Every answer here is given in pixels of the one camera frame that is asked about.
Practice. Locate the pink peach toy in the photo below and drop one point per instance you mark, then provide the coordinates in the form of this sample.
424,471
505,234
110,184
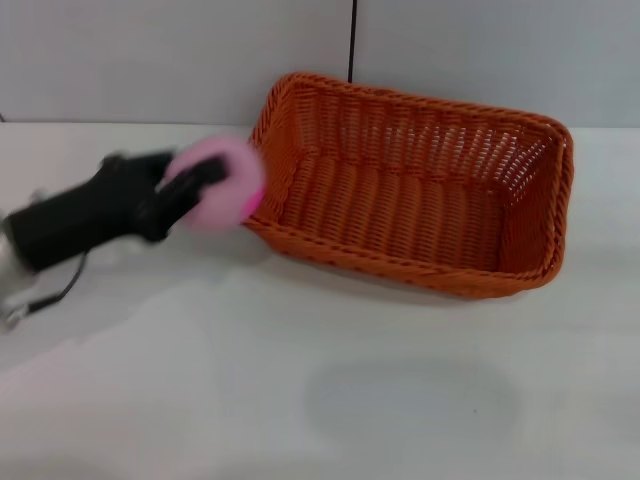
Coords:
237,160

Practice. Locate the black vertical wall strip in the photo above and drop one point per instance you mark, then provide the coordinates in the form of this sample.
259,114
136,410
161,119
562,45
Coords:
353,40

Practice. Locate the orange woven plastic basket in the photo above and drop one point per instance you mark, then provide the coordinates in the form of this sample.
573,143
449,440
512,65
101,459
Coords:
400,210

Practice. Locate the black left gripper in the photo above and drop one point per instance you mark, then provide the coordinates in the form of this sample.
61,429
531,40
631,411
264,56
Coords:
90,220

